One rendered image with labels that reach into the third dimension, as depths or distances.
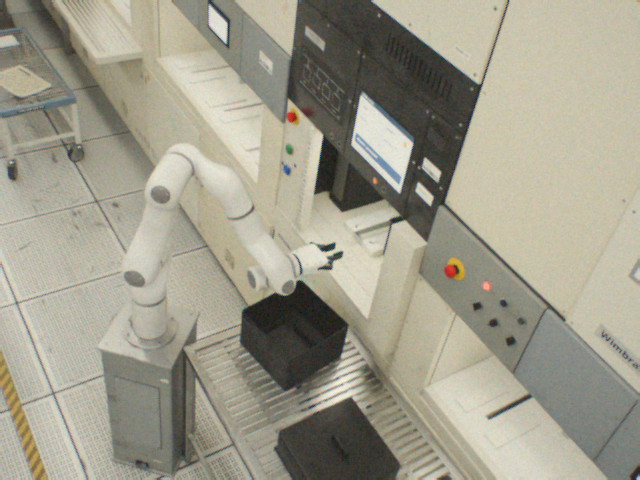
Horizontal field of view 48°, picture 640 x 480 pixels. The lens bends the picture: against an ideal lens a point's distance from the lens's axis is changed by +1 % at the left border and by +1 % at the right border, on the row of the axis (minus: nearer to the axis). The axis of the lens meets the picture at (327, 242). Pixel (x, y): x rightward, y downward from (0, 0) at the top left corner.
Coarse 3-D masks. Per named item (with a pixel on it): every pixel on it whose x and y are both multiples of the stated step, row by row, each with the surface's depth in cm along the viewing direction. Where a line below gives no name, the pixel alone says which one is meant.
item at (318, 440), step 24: (336, 408) 235; (288, 432) 226; (312, 432) 227; (336, 432) 228; (360, 432) 229; (288, 456) 224; (312, 456) 221; (336, 456) 222; (360, 456) 223; (384, 456) 224
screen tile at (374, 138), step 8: (360, 112) 230; (368, 112) 226; (360, 120) 231; (376, 120) 223; (360, 128) 232; (368, 128) 228; (376, 128) 225; (368, 136) 230; (376, 136) 226; (376, 144) 227
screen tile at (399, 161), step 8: (392, 128) 217; (392, 136) 218; (400, 136) 215; (384, 144) 223; (400, 144) 216; (408, 144) 213; (384, 152) 224; (392, 152) 221; (400, 152) 217; (392, 160) 222; (400, 160) 218; (400, 168) 220
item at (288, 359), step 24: (264, 312) 262; (288, 312) 274; (312, 312) 268; (240, 336) 259; (264, 336) 245; (288, 336) 266; (312, 336) 268; (336, 336) 250; (264, 360) 252; (288, 360) 238; (312, 360) 249; (288, 384) 247
